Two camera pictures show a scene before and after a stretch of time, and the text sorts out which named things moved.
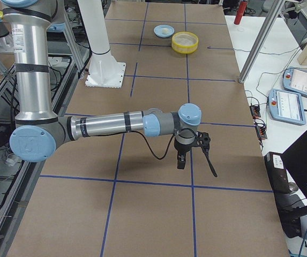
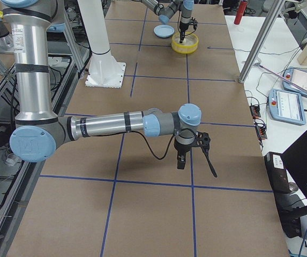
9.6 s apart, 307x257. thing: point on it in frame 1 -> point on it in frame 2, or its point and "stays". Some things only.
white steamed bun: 165,31 -> 187,40
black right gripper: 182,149 stays
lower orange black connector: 261,130 stays
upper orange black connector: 255,110 stays
